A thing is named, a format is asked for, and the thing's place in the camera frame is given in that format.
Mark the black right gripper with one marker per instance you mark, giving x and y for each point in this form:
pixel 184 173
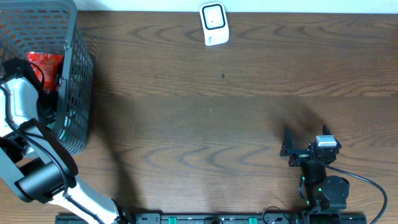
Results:
pixel 300 155

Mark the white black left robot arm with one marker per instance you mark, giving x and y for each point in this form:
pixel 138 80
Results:
pixel 34 165

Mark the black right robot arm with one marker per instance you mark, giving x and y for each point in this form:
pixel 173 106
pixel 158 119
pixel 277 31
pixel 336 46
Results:
pixel 327 192

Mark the white barcode scanner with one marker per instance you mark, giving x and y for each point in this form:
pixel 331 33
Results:
pixel 214 23

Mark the red snack bag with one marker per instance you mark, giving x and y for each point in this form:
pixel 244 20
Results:
pixel 47 68

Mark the grey plastic mesh basket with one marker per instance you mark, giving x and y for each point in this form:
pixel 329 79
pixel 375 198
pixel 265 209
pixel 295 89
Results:
pixel 49 26

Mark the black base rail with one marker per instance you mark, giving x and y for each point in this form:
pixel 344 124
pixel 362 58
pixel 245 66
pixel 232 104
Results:
pixel 155 218

